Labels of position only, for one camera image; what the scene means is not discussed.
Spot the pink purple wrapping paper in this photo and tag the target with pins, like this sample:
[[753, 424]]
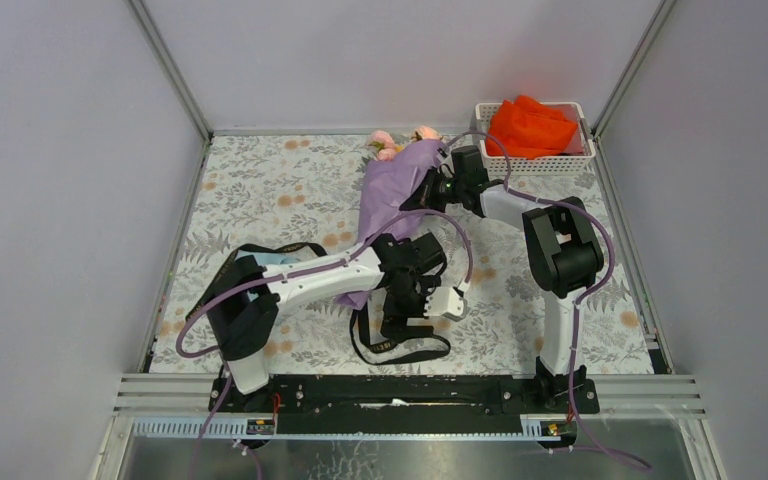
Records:
[[386, 185]]

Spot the light blue towel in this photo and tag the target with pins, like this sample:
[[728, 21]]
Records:
[[268, 258]]

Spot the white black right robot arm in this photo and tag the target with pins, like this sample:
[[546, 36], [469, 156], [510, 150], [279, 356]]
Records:
[[564, 254]]

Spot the pink fake flower stem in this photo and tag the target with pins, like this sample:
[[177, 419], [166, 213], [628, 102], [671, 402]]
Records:
[[423, 132], [382, 145]]

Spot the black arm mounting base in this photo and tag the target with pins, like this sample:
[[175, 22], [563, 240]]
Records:
[[411, 405]]

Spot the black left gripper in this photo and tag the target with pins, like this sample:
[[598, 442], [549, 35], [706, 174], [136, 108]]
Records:
[[393, 325]]

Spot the black printed ribbon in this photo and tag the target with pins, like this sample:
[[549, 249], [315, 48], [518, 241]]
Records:
[[390, 348]]

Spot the floral patterned table mat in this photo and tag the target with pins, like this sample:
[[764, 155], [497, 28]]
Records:
[[276, 190]]

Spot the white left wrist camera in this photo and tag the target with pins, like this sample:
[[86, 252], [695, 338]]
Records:
[[448, 302]]

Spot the orange cloth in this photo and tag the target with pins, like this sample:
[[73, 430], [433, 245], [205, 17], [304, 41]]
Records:
[[529, 129]]

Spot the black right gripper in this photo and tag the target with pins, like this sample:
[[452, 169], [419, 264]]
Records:
[[423, 197]]

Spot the white perforated plastic basket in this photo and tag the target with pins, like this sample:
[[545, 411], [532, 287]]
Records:
[[575, 158]]

